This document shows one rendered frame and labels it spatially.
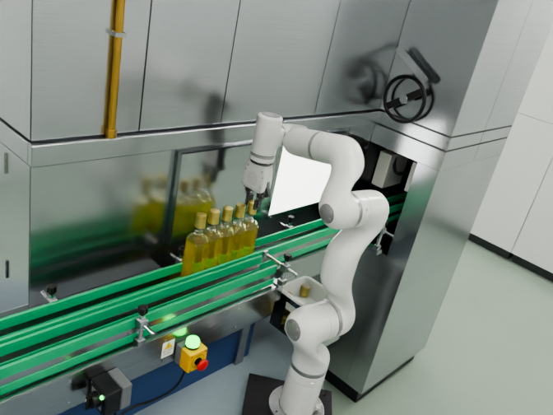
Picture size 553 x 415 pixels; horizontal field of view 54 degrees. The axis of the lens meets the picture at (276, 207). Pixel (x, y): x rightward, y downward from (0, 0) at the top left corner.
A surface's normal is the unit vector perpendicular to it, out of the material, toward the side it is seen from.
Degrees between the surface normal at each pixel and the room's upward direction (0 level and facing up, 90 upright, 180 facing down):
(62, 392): 90
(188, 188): 90
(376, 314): 90
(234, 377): 0
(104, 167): 90
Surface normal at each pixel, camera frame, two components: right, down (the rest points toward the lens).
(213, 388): 0.20, -0.89
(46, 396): 0.70, 0.42
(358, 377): -0.68, 0.18
